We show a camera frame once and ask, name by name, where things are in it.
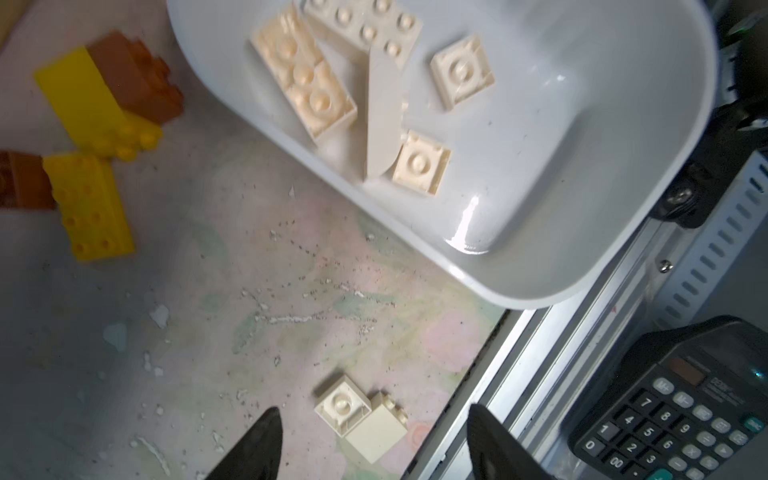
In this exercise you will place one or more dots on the yellow 2x4 lego brick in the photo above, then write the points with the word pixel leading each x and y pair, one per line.
pixel 83 185

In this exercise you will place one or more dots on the cream lego brick front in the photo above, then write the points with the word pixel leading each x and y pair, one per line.
pixel 342 406

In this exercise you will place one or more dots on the yellow brown lego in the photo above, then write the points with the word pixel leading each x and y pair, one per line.
pixel 112 96

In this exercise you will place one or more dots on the white 2x4 lego brick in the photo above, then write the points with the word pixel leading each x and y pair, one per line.
pixel 355 28

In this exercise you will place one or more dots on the brown lego brick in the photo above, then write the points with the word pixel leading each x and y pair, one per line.
pixel 24 183

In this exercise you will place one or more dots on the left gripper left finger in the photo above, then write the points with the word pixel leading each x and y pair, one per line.
pixel 257 455

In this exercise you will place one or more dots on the cream curved lego brick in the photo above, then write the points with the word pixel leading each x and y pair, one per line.
pixel 384 114

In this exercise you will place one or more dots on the cream 2x4 lego brick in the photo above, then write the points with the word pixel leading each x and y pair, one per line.
pixel 295 60

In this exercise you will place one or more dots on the cream square lego brick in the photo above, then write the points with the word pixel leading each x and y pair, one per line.
pixel 380 430

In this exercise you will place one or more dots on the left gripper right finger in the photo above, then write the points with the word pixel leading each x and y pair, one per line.
pixel 495 453

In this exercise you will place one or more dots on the small white 2x2 lego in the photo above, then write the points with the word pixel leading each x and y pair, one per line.
pixel 461 71
pixel 420 163

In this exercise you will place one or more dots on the black calculator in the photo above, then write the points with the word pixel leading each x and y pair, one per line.
pixel 681 404

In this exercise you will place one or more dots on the white plastic bin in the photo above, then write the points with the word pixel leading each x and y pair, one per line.
pixel 596 107

